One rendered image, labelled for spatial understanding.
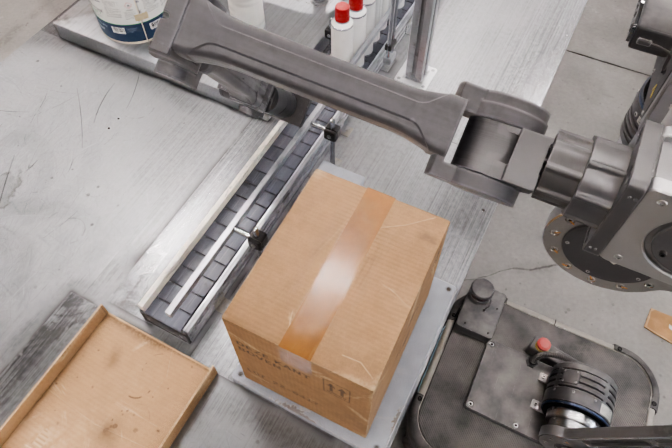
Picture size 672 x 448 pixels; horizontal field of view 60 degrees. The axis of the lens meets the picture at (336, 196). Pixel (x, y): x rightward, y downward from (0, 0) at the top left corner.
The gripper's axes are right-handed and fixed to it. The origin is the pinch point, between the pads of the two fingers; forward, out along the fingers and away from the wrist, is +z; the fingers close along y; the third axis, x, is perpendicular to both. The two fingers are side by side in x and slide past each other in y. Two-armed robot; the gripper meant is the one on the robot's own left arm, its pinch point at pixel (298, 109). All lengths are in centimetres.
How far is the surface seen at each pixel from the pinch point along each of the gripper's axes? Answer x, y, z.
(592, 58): -70, -63, 177
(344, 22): -21.5, -2.2, 2.2
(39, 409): 65, 11, -40
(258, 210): 22.5, -3.7, -11.3
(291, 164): 11.8, -4.0, -2.7
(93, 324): 52, 12, -31
